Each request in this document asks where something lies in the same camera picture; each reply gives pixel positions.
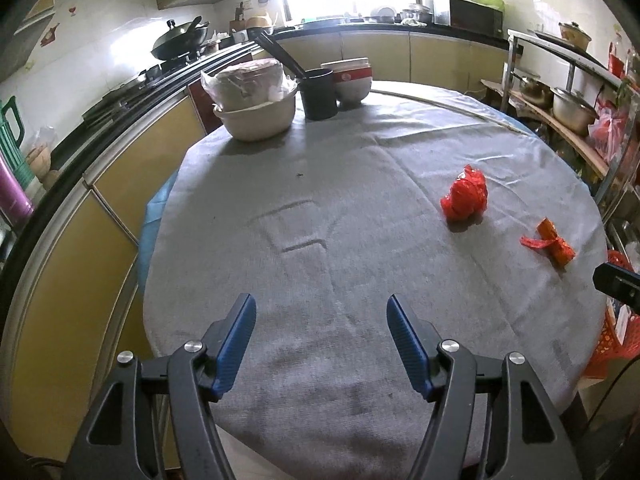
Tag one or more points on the plastic bag of bowls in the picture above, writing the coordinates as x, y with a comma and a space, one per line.
250, 82

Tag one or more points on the black utensil holder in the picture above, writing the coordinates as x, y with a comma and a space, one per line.
317, 97

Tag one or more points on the black wok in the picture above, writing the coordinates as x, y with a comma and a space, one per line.
180, 40

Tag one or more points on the large red wall sticker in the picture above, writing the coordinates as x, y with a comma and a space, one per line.
49, 34

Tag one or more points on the blue cloth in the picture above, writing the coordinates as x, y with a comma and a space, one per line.
152, 215

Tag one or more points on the microwave oven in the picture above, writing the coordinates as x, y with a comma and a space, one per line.
472, 17

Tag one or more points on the maroon cabinet panel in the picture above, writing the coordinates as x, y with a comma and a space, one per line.
197, 102

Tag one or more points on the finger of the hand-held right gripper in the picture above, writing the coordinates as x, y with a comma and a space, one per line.
617, 282

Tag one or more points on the yellow pot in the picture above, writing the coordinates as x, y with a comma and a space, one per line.
260, 20

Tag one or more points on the clear bag with food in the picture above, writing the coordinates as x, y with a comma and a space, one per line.
40, 147

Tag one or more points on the steel cooking pot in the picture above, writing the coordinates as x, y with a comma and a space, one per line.
417, 12

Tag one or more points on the red plastic bag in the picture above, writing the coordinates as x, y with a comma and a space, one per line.
607, 132

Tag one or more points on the stack of red white bowls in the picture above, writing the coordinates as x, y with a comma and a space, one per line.
352, 82

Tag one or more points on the green thermos jug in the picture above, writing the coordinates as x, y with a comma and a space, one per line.
10, 145

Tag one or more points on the large steel pot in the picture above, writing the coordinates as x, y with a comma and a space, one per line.
575, 110

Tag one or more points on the small steel pot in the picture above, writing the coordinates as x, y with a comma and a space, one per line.
534, 91

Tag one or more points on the white plates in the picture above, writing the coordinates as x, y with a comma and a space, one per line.
385, 12

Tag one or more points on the orange red candy wrapper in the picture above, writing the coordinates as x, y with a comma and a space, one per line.
552, 242

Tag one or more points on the red plastic basket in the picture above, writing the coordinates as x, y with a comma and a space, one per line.
607, 345

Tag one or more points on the black gas stove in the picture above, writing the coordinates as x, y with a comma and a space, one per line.
150, 72

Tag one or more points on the pale basin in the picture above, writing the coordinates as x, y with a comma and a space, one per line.
257, 120

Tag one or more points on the pink bottle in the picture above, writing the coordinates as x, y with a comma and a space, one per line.
12, 195

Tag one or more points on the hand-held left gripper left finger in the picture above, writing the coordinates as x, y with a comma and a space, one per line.
232, 345

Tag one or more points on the crumpled red wrapper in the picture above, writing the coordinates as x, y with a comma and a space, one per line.
465, 195

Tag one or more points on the metal rack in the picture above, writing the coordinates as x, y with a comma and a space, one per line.
565, 52

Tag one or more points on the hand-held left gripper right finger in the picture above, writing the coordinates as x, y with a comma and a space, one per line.
407, 345

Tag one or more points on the lidded pot with pattern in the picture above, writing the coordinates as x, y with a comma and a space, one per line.
575, 35

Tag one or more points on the grey tablecloth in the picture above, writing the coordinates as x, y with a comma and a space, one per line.
325, 185

